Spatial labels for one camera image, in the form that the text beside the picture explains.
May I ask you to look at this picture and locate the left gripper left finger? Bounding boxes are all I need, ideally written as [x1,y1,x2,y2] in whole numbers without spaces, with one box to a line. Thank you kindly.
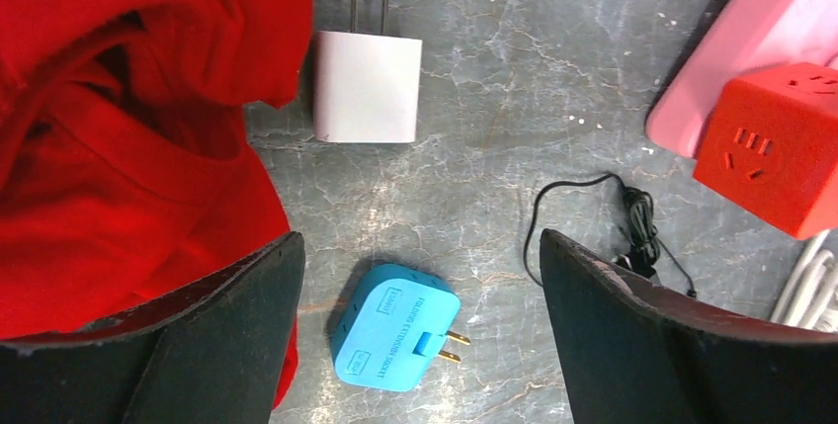
[1,232,305,423]

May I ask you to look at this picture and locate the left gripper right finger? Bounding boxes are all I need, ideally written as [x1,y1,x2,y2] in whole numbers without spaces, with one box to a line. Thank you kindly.
[540,229,837,423]

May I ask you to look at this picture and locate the red cube socket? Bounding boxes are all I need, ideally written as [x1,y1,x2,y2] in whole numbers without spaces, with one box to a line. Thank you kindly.
[694,63,837,239]

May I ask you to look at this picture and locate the white usb charger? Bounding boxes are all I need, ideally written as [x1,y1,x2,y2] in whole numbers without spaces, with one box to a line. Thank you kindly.
[312,0,423,144]

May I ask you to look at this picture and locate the pink triangular power strip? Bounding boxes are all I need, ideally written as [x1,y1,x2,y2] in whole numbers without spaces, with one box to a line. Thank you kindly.
[645,0,837,157]

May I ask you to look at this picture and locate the blue plug adapter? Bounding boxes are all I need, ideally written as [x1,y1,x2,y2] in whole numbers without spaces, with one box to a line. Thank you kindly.
[330,263,471,392]

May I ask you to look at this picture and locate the red cloth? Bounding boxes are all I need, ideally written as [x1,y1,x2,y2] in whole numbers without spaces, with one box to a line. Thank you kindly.
[0,0,317,409]

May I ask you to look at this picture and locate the black charger with cable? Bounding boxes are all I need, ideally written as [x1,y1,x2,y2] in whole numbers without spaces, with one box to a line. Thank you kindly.
[522,172,698,299]

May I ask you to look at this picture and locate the white power cord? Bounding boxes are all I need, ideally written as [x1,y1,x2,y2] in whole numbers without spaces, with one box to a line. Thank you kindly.
[769,230,838,334]

